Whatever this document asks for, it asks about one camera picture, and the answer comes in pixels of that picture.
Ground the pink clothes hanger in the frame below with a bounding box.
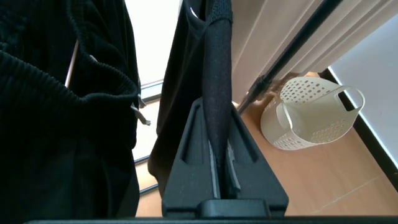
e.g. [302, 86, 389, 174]
[64, 39, 80, 88]

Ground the black garment with cream cord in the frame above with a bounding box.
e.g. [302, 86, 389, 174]
[0, 0, 152, 224]

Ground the window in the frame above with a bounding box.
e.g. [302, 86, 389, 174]
[124, 0, 183, 104]

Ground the beige curtain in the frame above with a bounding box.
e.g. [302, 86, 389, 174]
[231, 0, 398, 106]

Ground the white laundry basket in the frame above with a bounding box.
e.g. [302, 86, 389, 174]
[260, 76, 366, 152]

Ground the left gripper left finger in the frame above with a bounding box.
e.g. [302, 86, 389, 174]
[162, 98, 220, 217]

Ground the black clothes rack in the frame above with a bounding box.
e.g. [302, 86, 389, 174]
[133, 0, 343, 196]

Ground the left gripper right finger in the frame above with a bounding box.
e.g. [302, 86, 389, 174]
[224, 104, 290, 217]

